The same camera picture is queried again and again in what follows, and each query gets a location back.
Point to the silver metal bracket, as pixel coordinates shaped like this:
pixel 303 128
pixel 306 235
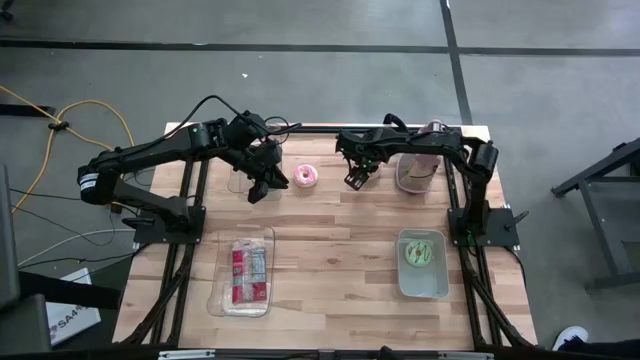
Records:
pixel 465 355
pixel 187 354

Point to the black curved bracket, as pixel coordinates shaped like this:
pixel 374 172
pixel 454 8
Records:
pixel 392 119

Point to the person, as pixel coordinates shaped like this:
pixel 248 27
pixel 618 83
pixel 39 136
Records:
pixel 570 336

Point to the black table frame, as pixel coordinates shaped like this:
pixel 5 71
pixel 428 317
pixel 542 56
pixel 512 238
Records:
pixel 320 129

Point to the red packet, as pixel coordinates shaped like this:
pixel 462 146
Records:
pixel 240 280

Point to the teal frosted toy donut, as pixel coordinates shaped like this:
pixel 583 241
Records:
pixel 411 255

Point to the pink frosted toy donut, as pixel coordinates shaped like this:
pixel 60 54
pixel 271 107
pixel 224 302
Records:
pixel 299 172

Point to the clear plastic bin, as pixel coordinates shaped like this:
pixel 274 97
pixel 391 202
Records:
pixel 220 300
pixel 235 185

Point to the white cardboard box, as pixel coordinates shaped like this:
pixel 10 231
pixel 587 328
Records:
pixel 75 320

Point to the white plastic bin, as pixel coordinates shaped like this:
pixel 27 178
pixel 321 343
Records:
pixel 422 285

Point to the black metal stand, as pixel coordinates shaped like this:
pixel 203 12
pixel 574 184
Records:
pixel 590 174

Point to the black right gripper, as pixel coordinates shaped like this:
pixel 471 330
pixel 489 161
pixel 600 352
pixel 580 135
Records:
pixel 364 155

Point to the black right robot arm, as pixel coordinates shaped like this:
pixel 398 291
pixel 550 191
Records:
pixel 425 140

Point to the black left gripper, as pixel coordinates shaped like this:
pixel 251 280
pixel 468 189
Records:
pixel 262 157

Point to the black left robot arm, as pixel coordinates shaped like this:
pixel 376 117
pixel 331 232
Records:
pixel 150 150

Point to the orange sprinkled toy donut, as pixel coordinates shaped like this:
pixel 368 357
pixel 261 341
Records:
pixel 378 171

